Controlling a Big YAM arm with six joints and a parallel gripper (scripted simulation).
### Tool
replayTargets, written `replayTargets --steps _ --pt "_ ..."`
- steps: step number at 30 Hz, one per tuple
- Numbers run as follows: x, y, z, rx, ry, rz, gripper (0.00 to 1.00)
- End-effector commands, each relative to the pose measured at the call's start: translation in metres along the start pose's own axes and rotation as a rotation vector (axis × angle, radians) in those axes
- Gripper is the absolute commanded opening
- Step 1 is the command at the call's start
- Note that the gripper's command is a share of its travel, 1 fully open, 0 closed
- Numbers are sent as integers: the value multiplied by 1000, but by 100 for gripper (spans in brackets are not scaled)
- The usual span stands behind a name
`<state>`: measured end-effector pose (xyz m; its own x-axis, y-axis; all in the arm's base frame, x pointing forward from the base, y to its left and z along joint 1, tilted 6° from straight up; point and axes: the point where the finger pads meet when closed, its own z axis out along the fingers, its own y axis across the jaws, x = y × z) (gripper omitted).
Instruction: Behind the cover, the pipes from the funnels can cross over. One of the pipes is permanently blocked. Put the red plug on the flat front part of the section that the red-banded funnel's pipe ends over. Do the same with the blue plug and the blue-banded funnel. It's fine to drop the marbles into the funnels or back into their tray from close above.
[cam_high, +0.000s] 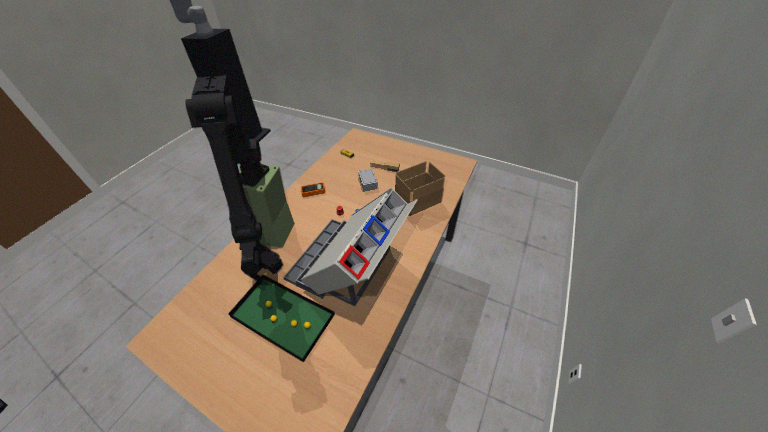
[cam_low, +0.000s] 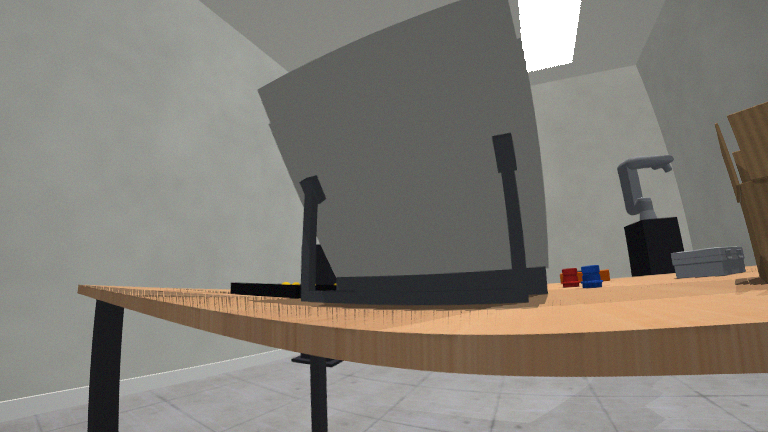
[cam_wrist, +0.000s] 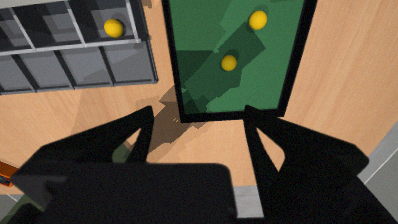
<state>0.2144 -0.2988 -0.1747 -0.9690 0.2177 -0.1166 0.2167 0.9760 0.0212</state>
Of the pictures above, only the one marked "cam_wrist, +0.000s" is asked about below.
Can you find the yellow ball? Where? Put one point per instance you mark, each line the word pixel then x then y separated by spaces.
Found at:
pixel 228 63
pixel 113 28
pixel 257 20

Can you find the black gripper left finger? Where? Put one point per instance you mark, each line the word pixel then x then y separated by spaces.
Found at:
pixel 97 144

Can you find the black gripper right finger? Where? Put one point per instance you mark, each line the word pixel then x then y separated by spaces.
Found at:
pixel 314 161

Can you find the orange-brown flat block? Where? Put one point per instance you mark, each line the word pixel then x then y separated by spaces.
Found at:
pixel 6 172

